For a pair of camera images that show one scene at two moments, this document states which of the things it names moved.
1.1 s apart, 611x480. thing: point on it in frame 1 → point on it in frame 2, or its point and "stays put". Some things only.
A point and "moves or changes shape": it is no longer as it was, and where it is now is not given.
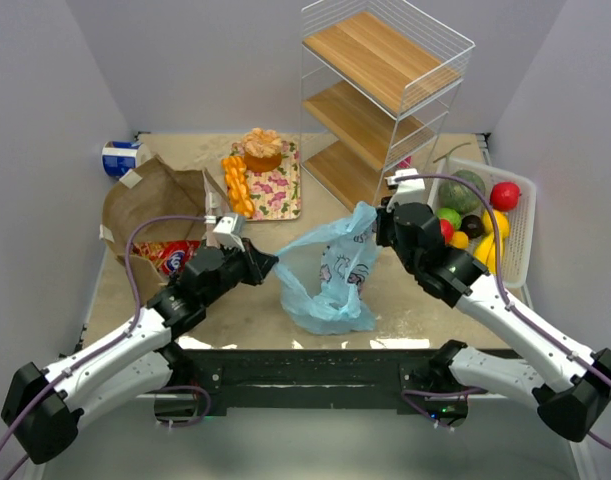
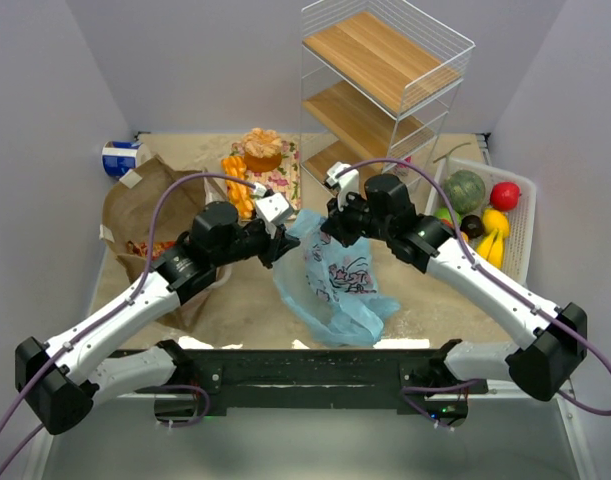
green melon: [454, 194] stays put
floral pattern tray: [277, 194] stays put
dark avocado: [472, 225] stays put
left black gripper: [252, 260] → [273, 245]
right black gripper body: [383, 228] → [338, 230]
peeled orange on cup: [262, 150] stays put
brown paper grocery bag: [154, 189] stays put
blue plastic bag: [350, 251] moves or changes shape
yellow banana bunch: [486, 253] stays put
